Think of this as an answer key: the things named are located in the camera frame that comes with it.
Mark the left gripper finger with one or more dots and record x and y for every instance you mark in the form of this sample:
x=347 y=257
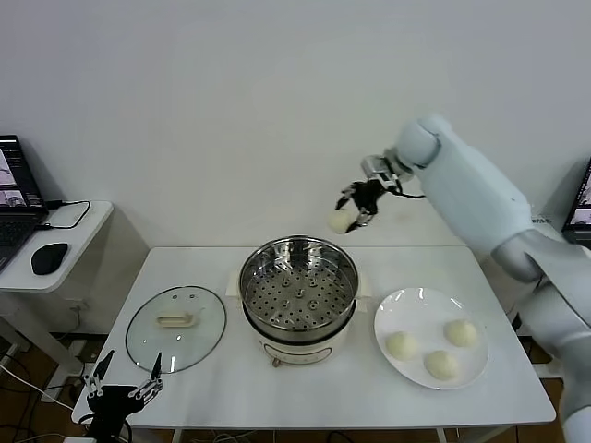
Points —
x=94 y=383
x=150 y=385

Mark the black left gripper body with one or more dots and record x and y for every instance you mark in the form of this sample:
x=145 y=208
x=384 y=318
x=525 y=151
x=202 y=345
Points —
x=113 y=401

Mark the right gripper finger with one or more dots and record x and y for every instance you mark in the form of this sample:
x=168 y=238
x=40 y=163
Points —
x=365 y=217
x=347 y=194

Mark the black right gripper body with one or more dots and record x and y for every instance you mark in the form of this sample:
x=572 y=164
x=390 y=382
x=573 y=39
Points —
x=368 y=194

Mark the white steamed baozi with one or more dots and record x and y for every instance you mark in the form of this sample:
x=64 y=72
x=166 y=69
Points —
x=460 y=333
x=401 y=346
x=338 y=221
x=441 y=365

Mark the round glass pot lid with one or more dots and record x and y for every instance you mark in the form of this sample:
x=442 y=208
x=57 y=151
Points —
x=184 y=343

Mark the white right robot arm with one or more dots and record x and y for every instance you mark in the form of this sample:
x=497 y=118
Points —
x=471 y=184

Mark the perforated steel steamer basket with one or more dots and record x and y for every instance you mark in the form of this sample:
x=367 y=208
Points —
x=258 y=295

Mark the round white plate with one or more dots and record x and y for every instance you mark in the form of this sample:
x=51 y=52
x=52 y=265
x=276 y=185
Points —
x=425 y=318

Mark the white side desk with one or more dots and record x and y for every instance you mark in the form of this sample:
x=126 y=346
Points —
x=554 y=228
x=74 y=258

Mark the black computer mouse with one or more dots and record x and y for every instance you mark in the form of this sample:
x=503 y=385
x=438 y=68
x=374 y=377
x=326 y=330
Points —
x=48 y=258

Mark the cream electric cooker base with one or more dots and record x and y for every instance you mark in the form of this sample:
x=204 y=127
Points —
x=300 y=351

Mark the open black laptop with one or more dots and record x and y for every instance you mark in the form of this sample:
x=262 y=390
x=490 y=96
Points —
x=14 y=231
x=582 y=207

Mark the small printed desk label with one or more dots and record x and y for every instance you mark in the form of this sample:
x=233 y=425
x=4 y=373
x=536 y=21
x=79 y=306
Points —
x=540 y=221

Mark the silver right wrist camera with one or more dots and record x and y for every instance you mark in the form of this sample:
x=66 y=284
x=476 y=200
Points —
x=378 y=167

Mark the white wall socket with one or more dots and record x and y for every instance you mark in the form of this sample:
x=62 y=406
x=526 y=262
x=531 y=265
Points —
x=76 y=306

